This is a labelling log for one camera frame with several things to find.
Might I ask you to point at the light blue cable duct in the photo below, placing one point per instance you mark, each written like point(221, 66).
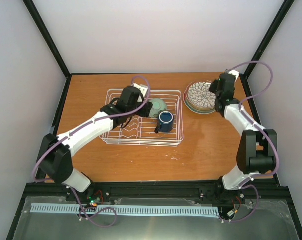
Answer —
point(131, 210)

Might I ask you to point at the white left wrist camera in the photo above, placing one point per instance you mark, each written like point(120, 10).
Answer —
point(143, 89)

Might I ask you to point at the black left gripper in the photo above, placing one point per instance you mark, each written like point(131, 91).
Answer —
point(145, 112)

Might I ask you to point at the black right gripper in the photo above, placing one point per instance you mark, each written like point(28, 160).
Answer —
point(212, 88)

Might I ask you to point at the black enclosure frame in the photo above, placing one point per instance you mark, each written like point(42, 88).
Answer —
point(46, 40)

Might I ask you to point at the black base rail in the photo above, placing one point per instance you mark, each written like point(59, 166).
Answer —
point(203, 191)

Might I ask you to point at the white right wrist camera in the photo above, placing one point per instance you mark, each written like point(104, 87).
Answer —
point(234, 73)

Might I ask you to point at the white wire dish rack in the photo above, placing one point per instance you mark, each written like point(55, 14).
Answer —
point(141, 131)

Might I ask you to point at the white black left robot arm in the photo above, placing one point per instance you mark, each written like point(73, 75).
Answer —
point(57, 152)

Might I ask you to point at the dark blue ceramic mug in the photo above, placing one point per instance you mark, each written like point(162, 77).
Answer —
point(165, 122)

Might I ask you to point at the floral patterned plate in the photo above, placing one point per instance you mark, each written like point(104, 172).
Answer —
point(199, 96)

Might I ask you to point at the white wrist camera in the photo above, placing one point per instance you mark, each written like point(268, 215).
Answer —
point(143, 89)
point(234, 73)

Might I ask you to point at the green floral ceramic bowl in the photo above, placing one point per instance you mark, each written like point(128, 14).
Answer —
point(158, 106)

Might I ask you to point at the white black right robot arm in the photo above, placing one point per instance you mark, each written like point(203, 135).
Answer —
point(257, 152)

